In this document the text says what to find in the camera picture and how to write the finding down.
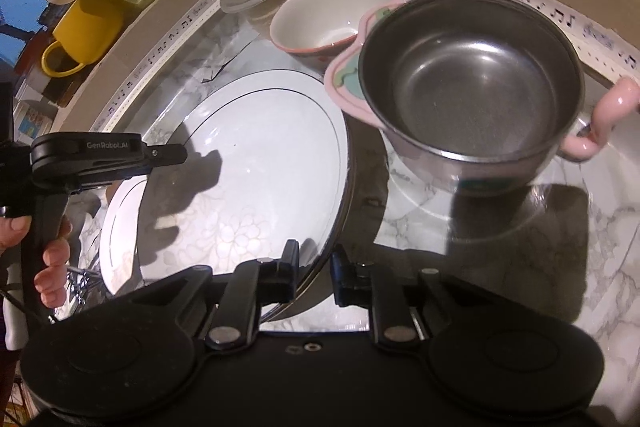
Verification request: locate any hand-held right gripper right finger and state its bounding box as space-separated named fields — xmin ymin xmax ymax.
xmin=332 ymin=245 xmax=482 ymax=344

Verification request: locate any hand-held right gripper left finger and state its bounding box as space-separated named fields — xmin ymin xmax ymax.
xmin=147 ymin=239 xmax=301 ymax=351

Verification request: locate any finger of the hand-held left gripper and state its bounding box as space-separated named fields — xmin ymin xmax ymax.
xmin=144 ymin=145 xmax=189 ymax=168

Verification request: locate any large white plate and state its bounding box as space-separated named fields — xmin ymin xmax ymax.
xmin=137 ymin=69 xmax=354 ymax=323

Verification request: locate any white bowl with red rim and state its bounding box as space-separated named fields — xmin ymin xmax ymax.
xmin=270 ymin=0 xmax=399 ymax=74

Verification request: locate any person's left hand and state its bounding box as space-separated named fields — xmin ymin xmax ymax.
xmin=0 ymin=216 xmax=74 ymax=309

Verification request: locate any colourful small box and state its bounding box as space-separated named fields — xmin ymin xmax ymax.
xmin=14 ymin=101 xmax=55 ymax=138

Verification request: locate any small white plate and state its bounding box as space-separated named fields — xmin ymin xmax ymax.
xmin=98 ymin=177 xmax=151 ymax=299

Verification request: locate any yellow mug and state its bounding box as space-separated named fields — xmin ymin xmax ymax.
xmin=41 ymin=0 xmax=127 ymax=79

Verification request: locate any pink strawberry-shaped dish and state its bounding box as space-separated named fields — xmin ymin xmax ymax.
xmin=323 ymin=0 xmax=417 ymax=128

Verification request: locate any black cable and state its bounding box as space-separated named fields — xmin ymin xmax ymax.
xmin=0 ymin=288 xmax=53 ymax=325

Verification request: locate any steel bowl with pink handles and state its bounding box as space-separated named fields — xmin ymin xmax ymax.
xmin=357 ymin=0 xmax=640 ymax=198

